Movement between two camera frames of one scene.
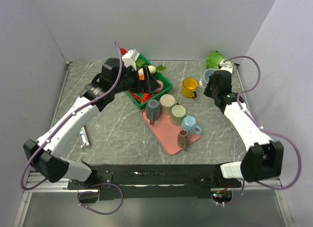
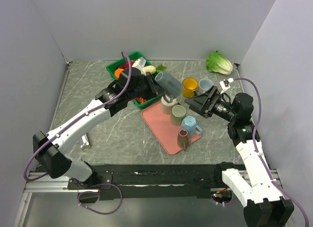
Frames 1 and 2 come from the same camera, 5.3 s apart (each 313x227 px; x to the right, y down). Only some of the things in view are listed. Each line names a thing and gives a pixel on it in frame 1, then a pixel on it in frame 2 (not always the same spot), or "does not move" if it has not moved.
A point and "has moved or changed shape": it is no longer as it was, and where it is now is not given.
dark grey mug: [153, 111] -> [170, 87]
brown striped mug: [183, 139] does not move
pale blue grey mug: [208, 72] has moved or changed shape
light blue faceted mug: [189, 123] does not move
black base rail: [154, 181] does not move
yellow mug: [189, 85] does not move
